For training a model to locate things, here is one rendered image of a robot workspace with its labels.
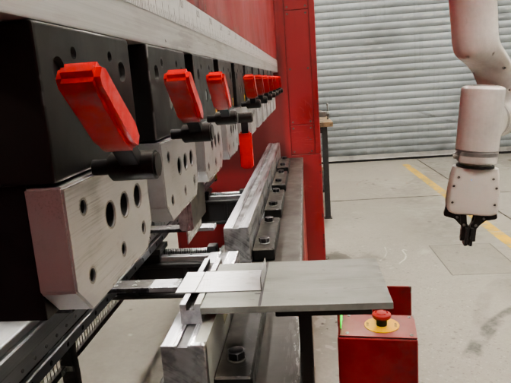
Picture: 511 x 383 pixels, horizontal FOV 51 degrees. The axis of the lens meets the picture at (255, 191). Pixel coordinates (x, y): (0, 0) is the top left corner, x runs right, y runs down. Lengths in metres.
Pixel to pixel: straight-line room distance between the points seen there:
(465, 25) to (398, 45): 7.07
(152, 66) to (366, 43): 7.70
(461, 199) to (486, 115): 0.18
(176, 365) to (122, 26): 0.46
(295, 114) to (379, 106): 5.32
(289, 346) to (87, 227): 0.62
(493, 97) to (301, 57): 1.88
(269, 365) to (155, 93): 0.50
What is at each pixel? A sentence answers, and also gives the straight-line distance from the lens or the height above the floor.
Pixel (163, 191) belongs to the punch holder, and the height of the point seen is 1.21.
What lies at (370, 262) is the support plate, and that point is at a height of 1.00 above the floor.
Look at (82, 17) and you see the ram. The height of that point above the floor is 1.35.
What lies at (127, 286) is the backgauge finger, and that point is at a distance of 0.86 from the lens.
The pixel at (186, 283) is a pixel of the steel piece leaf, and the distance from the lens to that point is 0.85.
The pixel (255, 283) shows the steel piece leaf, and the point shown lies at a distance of 0.82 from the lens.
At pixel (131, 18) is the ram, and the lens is 0.47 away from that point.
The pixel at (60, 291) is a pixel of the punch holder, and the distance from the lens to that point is 0.32.
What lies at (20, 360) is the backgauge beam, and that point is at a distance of 0.83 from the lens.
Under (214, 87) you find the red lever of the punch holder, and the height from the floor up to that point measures 1.30.
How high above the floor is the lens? 1.30
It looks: 12 degrees down
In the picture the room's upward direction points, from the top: 4 degrees counter-clockwise
